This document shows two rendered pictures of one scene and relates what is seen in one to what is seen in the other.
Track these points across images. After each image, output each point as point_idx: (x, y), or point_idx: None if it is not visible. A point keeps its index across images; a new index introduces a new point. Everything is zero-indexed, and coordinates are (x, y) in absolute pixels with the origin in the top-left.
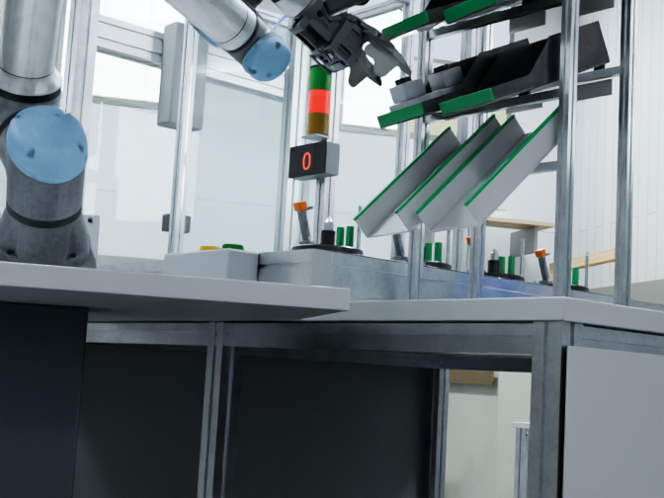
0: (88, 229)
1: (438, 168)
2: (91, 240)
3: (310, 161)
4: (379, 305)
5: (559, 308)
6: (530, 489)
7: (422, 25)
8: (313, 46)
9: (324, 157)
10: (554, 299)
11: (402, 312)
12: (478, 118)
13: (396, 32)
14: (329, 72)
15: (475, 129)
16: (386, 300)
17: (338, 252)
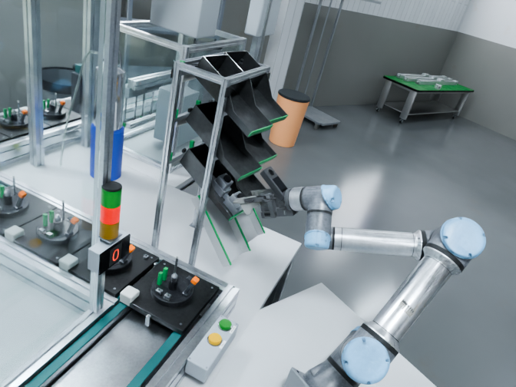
0: (300, 373)
1: (237, 223)
2: (302, 373)
3: (119, 253)
4: (277, 281)
5: (300, 246)
6: (283, 285)
7: (256, 172)
8: (279, 213)
9: (129, 244)
10: (300, 245)
11: (280, 277)
12: (166, 174)
13: (246, 176)
14: (262, 217)
15: (164, 180)
16: (279, 278)
17: (209, 282)
